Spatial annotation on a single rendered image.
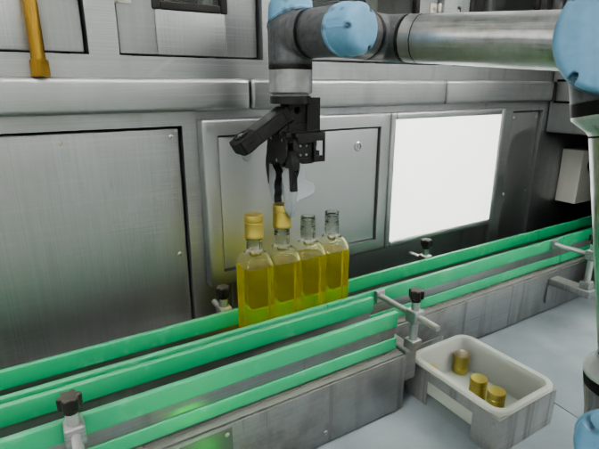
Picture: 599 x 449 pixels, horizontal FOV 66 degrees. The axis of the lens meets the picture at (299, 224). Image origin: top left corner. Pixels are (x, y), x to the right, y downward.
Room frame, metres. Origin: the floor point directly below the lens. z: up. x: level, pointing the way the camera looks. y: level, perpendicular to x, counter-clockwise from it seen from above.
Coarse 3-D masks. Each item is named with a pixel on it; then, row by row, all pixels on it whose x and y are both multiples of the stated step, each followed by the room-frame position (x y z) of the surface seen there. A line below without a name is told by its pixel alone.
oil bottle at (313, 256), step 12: (300, 252) 0.82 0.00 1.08; (312, 252) 0.82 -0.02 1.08; (324, 252) 0.84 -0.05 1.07; (300, 264) 0.82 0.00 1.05; (312, 264) 0.82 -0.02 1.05; (324, 264) 0.84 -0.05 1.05; (300, 276) 0.82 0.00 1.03; (312, 276) 0.82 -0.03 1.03; (324, 276) 0.84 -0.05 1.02; (300, 288) 0.82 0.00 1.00; (312, 288) 0.82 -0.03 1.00; (324, 288) 0.84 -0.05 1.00; (300, 300) 0.82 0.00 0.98; (312, 300) 0.82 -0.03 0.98; (324, 300) 0.84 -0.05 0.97
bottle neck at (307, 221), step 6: (300, 216) 0.85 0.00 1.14; (306, 216) 0.86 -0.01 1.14; (312, 216) 0.84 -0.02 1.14; (300, 222) 0.85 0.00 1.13; (306, 222) 0.84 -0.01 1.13; (312, 222) 0.84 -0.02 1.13; (300, 228) 0.85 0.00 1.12; (306, 228) 0.84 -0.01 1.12; (312, 228) 0.84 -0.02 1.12; (300, 234) 0.85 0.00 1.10; (306, 234) 0.84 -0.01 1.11; (312, 234) 0.84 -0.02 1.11; (300, 240) 0.84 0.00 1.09; (306, 240) 0.84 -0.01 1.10; (312, 240) 0.84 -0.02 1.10
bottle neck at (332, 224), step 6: (330, 210) 0.89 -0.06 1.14; (336, 210) 0.89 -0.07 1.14; (330, 216) 0.87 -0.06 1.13; (336, 216) 0.87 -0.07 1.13; (330, 222) 0.87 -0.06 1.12; (336, 222) 0.87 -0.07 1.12; (324, 228) 0.88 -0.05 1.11; (330, 228) 0.87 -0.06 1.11; (336, 228) 0.87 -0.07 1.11; (324, 234) 0.88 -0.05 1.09; (330, 234) 0.87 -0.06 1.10; (336, 234) 0.87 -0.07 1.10
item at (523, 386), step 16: (464, 336) 0.92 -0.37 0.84; (416, 352) 0.85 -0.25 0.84; (432, 352) 0.87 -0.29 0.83; (448, 352) 0.89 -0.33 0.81; (480, 352) 0.88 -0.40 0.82; (496, 352) 0.85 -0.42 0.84; (432, 368) 0.79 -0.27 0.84; (448, 368) 0.89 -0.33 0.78; (480, 368) 0.87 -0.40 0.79; (496, 368) 0.84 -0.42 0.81; (512, 368) 0.81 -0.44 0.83; (528, 368) 0.79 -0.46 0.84; (448, 384) 0.75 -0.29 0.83; (464, 384) 0.84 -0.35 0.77; (496, 384) 0.83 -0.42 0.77; (512, 384) 0.81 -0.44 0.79; (528, 384) 0.78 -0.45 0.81; (544, 384) 0.75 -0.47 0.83; (480, 400) 0.70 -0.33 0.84; (512, 400) 0.79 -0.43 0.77; (528, 400) 0.70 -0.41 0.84; (496, 416) 0.68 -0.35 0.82
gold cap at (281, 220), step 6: (276, 204) 0.81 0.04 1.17; (282, 204) 0.81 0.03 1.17; (276, 210) 0.81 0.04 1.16; (282, 210) 0.80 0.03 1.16; (276, 216) 0.81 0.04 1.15; (282, 216) 0.80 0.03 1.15; (288, 216) 0.81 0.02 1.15; (276, 222) 0.81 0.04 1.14; (282, 222) 0.80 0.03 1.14; (288, 222) 0.81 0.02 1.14; (276, 228) 0.80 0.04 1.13; (282, 228) 0.80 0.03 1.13
